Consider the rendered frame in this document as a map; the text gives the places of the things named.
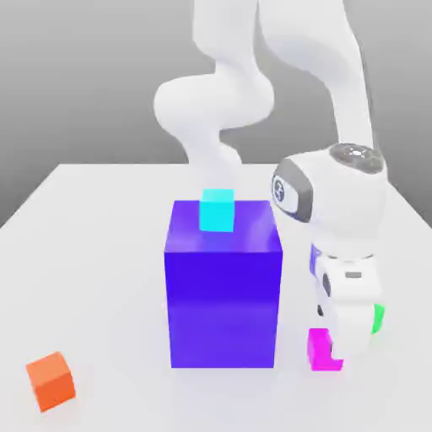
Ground large purple box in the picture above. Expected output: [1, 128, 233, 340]
[163, 199, 284, 370]

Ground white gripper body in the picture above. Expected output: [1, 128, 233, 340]
[329, 256, 384, 307]

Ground small orange cube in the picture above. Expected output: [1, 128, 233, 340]
[25, 350, 78, 413]

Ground small cyan cube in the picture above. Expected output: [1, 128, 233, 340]
[198, 188, 236, 234]

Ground small magenta cube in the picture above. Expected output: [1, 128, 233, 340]
[306, 327, 345, 373]

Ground small green cube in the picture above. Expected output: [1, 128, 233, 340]
[370, 303, 386, 336]

